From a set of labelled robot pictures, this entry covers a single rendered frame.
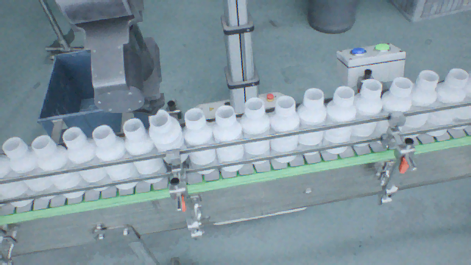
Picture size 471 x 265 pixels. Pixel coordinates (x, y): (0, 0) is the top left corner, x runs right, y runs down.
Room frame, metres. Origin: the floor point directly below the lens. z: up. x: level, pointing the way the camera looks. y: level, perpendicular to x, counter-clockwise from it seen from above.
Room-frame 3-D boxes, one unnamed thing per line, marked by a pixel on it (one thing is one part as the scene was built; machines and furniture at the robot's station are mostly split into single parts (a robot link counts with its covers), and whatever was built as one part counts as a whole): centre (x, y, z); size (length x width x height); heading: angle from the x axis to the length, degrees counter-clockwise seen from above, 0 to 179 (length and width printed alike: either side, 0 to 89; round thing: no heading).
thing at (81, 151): (0.47, 0.31, 1.08); 0.06 x 0.06 x 0.17
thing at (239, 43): (1.14, -0.05, 0.74); 0.11 x 0.11 x 0.40; 3
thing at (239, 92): (1.14, -0.05, 0.49); 0.13 x 0.13 x 0.40; 3
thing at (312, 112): (0.50, -0.16, 1.08); 0.06 x 0.06 x 0.17
